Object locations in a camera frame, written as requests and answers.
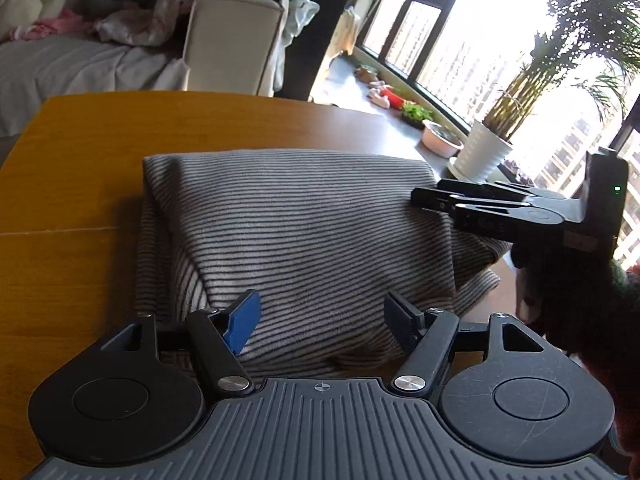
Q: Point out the red toy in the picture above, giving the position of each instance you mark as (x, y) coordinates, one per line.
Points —
(395, 99)

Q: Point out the black window frame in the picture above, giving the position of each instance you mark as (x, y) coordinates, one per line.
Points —
(420, 91)

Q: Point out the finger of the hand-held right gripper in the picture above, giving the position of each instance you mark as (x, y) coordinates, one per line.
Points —
(490, 215)
(500, 189)

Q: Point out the white plush toy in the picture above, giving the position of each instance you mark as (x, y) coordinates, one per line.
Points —
(25, 0)

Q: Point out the pink bowl planter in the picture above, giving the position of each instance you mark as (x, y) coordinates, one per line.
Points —
(440, 145)

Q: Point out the bed with grey sheet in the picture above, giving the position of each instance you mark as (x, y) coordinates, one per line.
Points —
(75, 70)

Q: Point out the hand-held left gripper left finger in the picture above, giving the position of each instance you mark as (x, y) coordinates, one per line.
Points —
(244, 321)

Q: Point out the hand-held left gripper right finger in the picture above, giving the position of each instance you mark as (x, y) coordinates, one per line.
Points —
(400, 321)

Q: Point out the pink cloth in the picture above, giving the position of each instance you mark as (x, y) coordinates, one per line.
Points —
(60, 25)

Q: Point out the brown small figure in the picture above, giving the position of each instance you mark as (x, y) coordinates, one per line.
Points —
(366, 74)

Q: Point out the pink toy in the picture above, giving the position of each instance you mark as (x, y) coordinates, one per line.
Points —
(377, 97)

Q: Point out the grey striped garment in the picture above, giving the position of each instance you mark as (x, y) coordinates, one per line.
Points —
(310, 240)

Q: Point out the palm plant in white pot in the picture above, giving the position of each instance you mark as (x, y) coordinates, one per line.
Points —
(480, 150)

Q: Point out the beige armchair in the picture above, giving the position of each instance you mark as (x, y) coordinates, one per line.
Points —
(230, 45)

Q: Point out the light blue cloth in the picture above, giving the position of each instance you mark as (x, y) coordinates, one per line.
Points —
(297, 10)

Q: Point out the beige hanging cloth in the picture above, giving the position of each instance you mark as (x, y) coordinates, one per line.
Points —
(345, 30)

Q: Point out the pink clothes pile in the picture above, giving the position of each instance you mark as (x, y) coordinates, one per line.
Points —
(150, 20)

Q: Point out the small green plant tray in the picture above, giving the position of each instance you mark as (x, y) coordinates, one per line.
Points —
(415, 112)

